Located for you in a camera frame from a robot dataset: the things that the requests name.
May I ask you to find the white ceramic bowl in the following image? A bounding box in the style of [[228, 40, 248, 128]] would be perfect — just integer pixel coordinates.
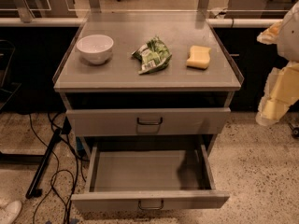
[[76, 35, 114, 64]]

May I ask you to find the green chip bag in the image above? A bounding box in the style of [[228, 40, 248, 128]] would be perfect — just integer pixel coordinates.
[[132, 36, 172, 75]]

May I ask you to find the grey drawer cabinet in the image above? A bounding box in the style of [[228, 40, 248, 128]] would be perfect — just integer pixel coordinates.
[[54, 11, 243, 147]]

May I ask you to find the grey drawer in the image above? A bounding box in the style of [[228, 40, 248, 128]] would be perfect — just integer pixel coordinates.
[[72, 146, 230, 212], [66, 108, 231, 136]]

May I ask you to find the yellow sponge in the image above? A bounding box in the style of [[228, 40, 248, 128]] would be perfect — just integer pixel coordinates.
[[186, 46, 211, 69]]

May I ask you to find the black floor cable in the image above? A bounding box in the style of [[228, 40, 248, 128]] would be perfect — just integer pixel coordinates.
[[28, 112, 88, 224]]

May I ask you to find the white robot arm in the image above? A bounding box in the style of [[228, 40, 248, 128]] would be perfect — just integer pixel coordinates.
[[256, 2, 299, 126]]

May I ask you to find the white shoe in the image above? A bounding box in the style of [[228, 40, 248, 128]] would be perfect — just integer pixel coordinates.
[[0, 201, 22, 224]]

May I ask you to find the white horizontal rail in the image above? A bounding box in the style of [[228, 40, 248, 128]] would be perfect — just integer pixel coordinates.
[[0, 18, 279, 28]]

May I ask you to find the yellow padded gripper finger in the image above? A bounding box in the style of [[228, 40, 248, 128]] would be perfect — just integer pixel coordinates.
[[256, 63, 299, 126]]

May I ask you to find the black metal stand leg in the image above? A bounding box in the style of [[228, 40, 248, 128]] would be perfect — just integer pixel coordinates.
[[25, 119, 71, 199]]

